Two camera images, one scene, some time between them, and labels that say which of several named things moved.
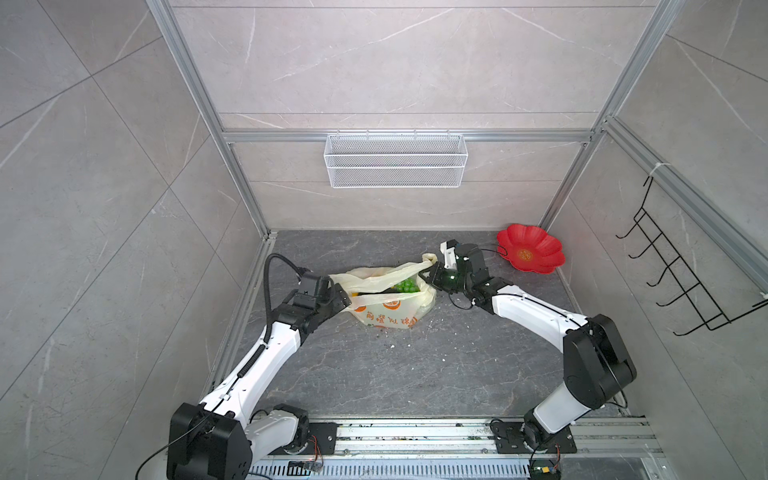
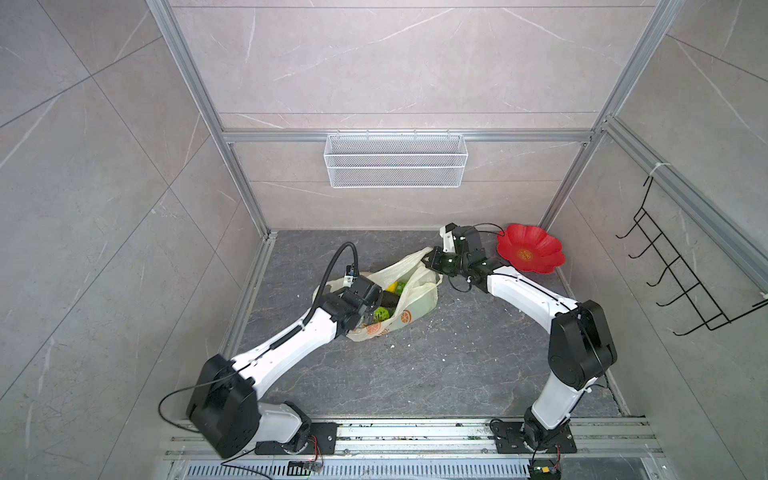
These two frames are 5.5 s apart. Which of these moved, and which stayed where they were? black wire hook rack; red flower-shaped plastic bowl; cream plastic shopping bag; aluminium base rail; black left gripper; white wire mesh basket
Moved: black left gripper; cream plastic shopping bag
Stayed: aluminium base rail; black wire hook rack; white wire mesh basket; red flower-shaped plastic bowl
